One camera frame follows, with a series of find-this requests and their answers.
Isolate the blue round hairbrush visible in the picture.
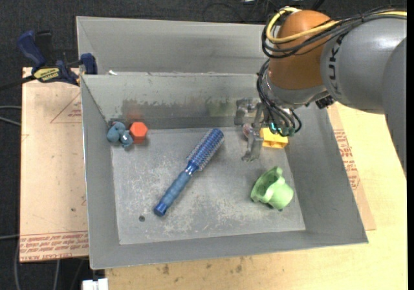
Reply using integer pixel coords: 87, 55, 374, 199
153, 128, 225, 218

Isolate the grey metal bin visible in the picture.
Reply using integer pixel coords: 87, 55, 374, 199
76, 16, 369, 271

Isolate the yellow block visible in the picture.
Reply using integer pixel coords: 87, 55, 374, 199
259, 127, 290, 149

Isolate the light green plastic cup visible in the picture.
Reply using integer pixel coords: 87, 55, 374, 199
250, 166, 295, 212

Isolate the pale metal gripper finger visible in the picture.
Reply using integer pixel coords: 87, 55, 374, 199
241, 133, 265, 163
234, 98, 256, 127

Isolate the orange-red hexagonal block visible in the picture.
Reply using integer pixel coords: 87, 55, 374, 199
129, 121, 149, 145

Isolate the black cylinder on white bracket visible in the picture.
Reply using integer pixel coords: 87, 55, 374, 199
314, 93, 334, 109

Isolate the blue-grey toy animal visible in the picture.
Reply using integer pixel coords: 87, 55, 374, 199
106, 120, 135, 149

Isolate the brown cardboard board red print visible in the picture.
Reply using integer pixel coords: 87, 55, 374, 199
19, 67, 378, 264

